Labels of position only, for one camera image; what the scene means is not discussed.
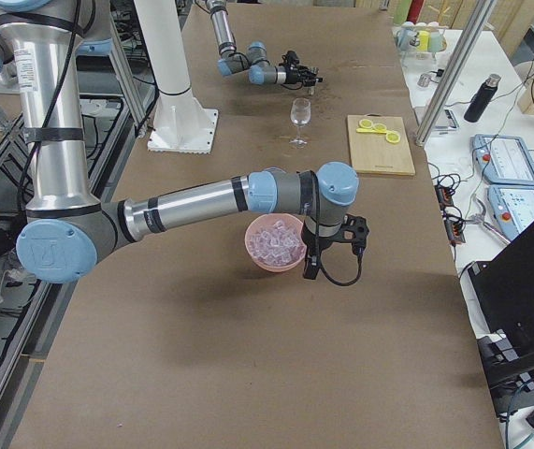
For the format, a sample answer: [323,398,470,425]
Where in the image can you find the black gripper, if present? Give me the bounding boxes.
[284,65,319,87]
[301,224,321,280]

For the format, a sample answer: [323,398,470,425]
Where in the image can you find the clear wine glass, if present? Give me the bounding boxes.
[290,98,311,147]

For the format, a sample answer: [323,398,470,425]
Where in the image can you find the clear ice cube pile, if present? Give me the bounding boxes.
[250,217,304,265]

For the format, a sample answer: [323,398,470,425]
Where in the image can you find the pink bowl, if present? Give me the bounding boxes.
[244,212,306,274]

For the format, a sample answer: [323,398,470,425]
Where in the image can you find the lemon slice far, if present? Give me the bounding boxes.
[359,119,373,129]

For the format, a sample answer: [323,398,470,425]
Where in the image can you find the yellow plastic knife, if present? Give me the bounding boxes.
[355,127,390,136]

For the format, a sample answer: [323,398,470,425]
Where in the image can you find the bamboo cutting board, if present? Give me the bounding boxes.
[347,115,415,176]

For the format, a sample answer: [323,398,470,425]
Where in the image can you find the lemon slice near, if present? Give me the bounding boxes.
[385,132,401,143]

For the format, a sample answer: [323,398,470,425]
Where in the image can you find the red bottle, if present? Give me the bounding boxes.
[407,0,425,23]

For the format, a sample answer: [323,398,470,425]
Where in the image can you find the black thermos bottle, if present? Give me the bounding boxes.
[464,74,501,123]

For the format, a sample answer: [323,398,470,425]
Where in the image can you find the right teach pendant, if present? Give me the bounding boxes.
[487,184,534,241]

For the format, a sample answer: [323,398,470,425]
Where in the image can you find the teach pendant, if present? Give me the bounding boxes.
[470,134,534,186]
[487,184,534,241]

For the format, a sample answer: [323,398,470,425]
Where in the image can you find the left teach pendant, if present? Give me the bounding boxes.
[470,134,534,186]

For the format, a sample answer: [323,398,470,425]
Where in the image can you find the black monitor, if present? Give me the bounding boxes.
[469,221,534,385]

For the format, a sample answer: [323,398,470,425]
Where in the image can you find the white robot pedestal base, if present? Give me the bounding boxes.
[135,0,219,153]

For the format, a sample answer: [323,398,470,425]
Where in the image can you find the aluminium frame post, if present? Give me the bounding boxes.
[415,0,497,147]

